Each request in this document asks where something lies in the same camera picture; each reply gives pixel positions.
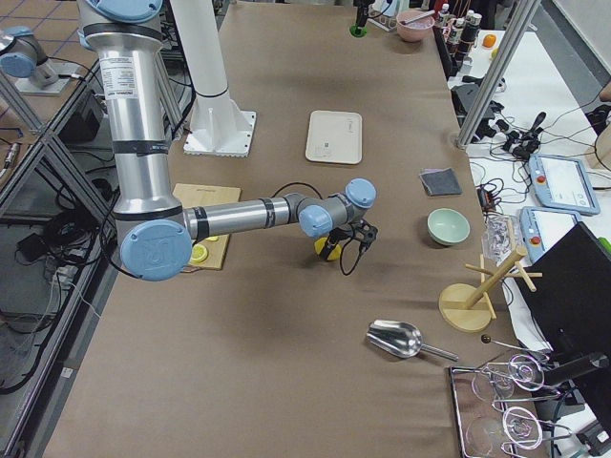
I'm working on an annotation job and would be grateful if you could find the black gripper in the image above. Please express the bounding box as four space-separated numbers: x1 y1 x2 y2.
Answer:
323 228 351 260

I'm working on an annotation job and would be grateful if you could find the yellow lemon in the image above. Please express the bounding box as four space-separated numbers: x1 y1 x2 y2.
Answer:
314 237 342 261

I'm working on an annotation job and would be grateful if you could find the green lime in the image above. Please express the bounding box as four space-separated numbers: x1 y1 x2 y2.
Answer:
349 25 367 38

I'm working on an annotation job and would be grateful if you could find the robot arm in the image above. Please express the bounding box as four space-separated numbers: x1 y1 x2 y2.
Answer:
1 1 226 98
77 1 376 281

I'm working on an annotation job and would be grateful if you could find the cream plastic tray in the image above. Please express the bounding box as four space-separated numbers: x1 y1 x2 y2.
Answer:
305 110 362 165

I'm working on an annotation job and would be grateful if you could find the pink bowl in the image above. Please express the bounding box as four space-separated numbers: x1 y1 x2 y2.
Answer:
396 10 434 43

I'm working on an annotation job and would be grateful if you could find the mint green bowl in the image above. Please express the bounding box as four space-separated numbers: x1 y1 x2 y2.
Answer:
427 208 471 246

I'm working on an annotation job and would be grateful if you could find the metal scoop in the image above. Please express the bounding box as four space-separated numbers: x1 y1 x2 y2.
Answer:
367 320 459 362

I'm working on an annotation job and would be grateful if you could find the grey folded cloth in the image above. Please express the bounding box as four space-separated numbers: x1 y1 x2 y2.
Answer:
419 168 462 197

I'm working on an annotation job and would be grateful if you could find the orange fruit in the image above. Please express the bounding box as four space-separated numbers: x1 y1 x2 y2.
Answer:
482 33 496 49

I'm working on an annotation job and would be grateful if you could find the wooden cutting board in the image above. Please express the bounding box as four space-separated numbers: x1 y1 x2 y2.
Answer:
174 183 242 273

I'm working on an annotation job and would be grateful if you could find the wooden mug tree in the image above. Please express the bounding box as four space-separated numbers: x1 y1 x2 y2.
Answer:
438 246 543 333

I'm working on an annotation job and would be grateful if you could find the lower teach pendant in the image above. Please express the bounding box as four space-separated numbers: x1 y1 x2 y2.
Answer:
519 206 582 263

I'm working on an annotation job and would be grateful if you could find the teach pendant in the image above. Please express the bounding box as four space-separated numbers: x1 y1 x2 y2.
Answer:
528 154 600 216
519 206 582 263

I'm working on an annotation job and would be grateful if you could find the upper teach pendant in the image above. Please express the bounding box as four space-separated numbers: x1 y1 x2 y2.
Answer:
528 154 600 216

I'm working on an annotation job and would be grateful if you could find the wine glass rack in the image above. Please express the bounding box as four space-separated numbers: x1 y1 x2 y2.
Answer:
448 353 573 457

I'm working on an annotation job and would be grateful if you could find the black monitor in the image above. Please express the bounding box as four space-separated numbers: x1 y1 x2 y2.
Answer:
518 222 610 358

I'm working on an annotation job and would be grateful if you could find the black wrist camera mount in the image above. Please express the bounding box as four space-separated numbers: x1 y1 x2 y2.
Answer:
348 219 378 254

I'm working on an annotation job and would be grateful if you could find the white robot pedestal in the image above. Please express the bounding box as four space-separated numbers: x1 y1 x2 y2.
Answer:
171 0 257 157

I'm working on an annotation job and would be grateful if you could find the aluminium frame post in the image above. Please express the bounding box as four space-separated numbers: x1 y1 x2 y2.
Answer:
455 0 541 150

